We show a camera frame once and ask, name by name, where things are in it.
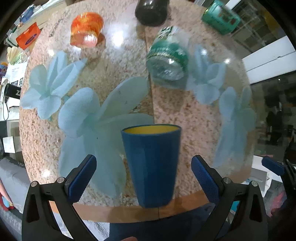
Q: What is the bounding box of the dark blue plastic cup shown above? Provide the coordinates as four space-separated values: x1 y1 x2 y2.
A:
121 124 182 208

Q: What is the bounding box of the green floral glass cup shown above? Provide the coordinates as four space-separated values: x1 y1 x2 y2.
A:
146 26 189 89

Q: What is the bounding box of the orange patterned glass cup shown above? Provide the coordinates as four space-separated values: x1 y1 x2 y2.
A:
70 12 104 48

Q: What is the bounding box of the teal printed paper cup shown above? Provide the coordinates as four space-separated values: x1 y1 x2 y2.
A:
201 1 241 35

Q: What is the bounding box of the person's hand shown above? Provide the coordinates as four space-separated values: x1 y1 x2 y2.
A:
122 237 137 241

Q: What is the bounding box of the black zippo box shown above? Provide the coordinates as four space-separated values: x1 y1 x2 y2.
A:
4 83 21 99

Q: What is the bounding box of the orange gift bag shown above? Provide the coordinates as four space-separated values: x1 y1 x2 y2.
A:
16 22 41 50

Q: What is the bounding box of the black cylindrical tumbler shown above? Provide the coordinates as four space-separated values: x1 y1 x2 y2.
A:
135 0 170 27

